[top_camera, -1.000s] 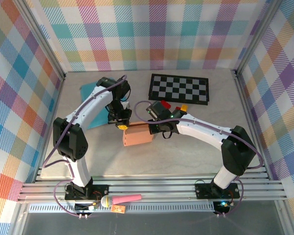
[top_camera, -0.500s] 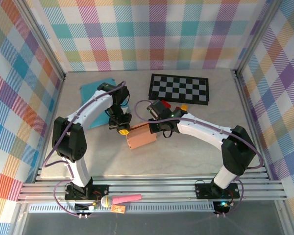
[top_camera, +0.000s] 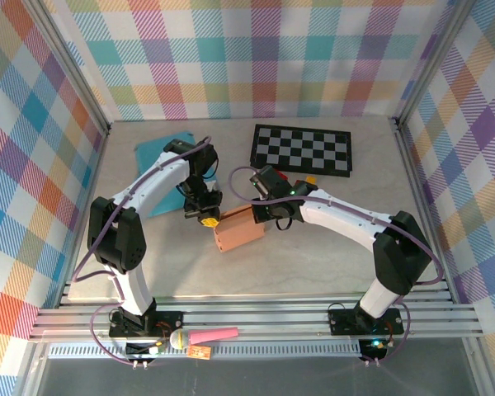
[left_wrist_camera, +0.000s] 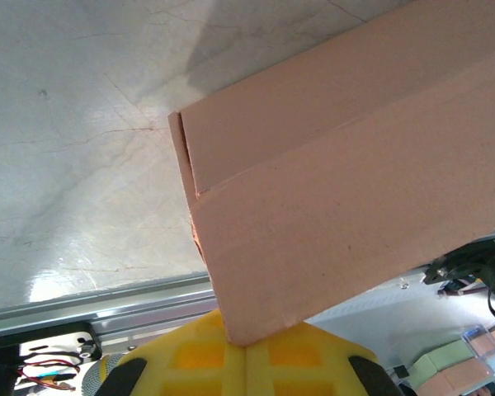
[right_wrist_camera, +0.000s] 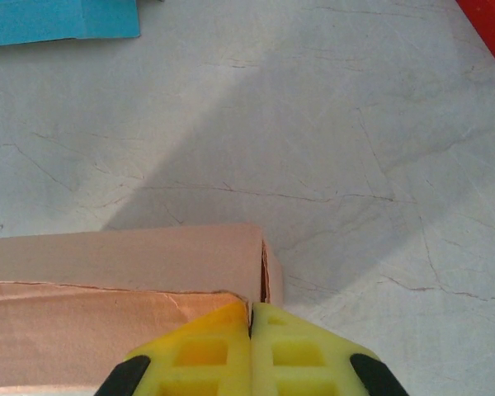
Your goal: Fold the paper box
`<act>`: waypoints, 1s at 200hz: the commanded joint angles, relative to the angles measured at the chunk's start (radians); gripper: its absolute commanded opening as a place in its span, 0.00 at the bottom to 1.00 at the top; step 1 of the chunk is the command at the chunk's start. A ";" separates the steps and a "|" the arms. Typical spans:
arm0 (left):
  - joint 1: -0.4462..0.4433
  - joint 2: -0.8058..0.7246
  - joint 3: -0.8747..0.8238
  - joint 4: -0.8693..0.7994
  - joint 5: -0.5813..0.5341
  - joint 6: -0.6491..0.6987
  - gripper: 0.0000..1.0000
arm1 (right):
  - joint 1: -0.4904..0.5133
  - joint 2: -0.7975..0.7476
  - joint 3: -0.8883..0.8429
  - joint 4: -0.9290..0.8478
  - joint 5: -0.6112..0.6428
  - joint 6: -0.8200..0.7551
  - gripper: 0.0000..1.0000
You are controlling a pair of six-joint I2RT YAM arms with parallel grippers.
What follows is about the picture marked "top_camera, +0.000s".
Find blue paper box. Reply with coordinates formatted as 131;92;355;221
134;130;222;218

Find small control board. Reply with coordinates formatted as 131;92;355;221
361;337;387;358
125;340;168;360

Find aluminium side rail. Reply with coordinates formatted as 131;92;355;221
57;123;112;309
391;119;455;306

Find black and white checkerboard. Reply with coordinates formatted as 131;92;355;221
249;124;352;179

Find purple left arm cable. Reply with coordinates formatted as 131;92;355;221
72;135;214;367

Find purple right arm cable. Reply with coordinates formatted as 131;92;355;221
229;166;445;367

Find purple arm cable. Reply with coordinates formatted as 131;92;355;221
229;166;445;367
72;135;214;367

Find pink microphone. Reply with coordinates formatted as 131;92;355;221
169;327;239;350

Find aluminium frame base rails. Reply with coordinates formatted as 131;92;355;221
28;288;486;343

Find aluminium frame post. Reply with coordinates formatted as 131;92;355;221
391;0;478;129
24;0;111;135

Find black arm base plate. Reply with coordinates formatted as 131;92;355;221
108;309;185;340
328;307;405;336

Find white slotted cable duct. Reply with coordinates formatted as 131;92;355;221
49;344;366;359

